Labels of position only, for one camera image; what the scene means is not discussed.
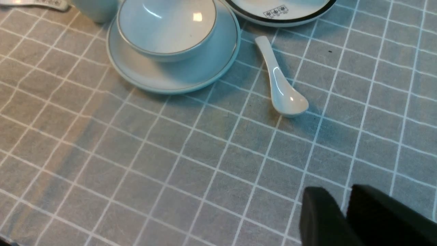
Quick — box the grey white-grid tablecloth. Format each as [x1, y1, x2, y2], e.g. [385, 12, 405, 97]
[0, 0, 436, 246]

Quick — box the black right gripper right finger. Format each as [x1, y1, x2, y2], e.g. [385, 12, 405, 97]
[347, 184, 437, 246]

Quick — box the pale blue large plate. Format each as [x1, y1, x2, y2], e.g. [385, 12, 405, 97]
[106, 1, 241, 95]

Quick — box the plain white ceramic spoon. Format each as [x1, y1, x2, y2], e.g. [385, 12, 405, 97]
[255, 36, 309, 118]

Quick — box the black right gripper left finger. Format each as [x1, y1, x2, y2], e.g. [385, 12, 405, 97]
[299, 187, 364, 246]

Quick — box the pale blue shallow bowl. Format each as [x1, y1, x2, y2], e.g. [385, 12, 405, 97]
[116, 0, 218, 62]

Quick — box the pale blue cup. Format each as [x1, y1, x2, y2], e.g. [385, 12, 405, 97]
[69, 0, 119, 23]

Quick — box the white spoon with printed handle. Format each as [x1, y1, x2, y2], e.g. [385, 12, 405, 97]
[0, 0, 70, 11]

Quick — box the white plate with black rim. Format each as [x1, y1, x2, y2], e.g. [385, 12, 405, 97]
[224, 0, 336, 28]

